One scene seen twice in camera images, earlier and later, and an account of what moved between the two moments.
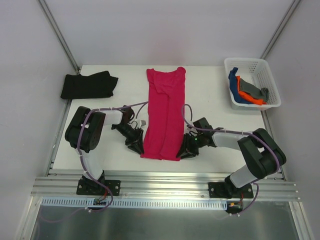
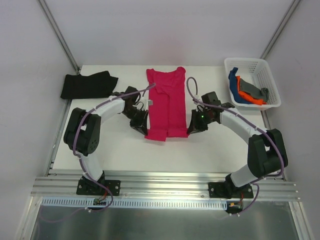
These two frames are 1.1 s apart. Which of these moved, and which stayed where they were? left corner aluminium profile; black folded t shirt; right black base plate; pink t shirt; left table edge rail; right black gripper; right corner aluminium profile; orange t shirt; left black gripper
Moved: left black gripper; pink t shirt; right black gripper
Stayed: black folded t shirt; right black base plate; orange t shirt; right corner aluminium profile; left corner aluminium profile; left table edge rail
